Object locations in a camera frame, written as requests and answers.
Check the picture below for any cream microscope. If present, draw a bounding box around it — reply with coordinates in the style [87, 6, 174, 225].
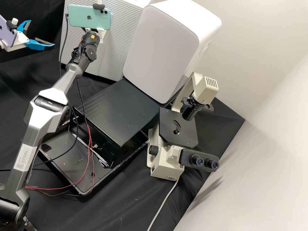
[147, 71, 220, 180]

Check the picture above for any right wrist camera phone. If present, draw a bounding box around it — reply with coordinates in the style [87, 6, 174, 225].
[67, 0, 113, 33]

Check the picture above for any left wrist camera phone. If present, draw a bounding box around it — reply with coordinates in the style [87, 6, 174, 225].
[0, 15, 20, 47]

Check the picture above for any grey cable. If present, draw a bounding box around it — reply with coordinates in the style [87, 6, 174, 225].
[146, 178, 180, 231]

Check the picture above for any wrist camera phone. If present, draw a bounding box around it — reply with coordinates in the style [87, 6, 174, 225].
[67, 0, 113, 33]
[0, 15, 20, 47]

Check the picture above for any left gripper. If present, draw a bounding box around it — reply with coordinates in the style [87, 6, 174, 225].
[4, 20, 56, 52]

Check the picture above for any black platform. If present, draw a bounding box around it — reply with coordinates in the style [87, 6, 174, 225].
[68, 78, 161, 169]

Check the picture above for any white box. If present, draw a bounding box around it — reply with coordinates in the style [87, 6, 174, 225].
[123, 4, 222, 105]

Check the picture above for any black cable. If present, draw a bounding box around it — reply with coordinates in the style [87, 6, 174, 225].
[58, 13, 71, 73]

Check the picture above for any black tray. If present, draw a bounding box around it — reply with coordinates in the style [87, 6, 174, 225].
[38, 120, 150, 196]

